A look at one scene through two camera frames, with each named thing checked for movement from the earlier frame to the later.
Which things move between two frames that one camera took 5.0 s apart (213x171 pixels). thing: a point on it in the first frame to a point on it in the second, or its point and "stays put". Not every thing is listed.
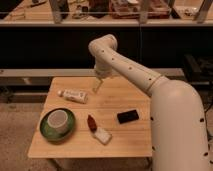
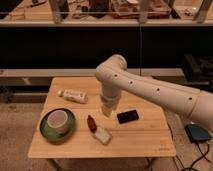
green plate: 53,136 stays put
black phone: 128,116 stays put
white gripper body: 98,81 to 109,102
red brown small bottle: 91,123 stays put
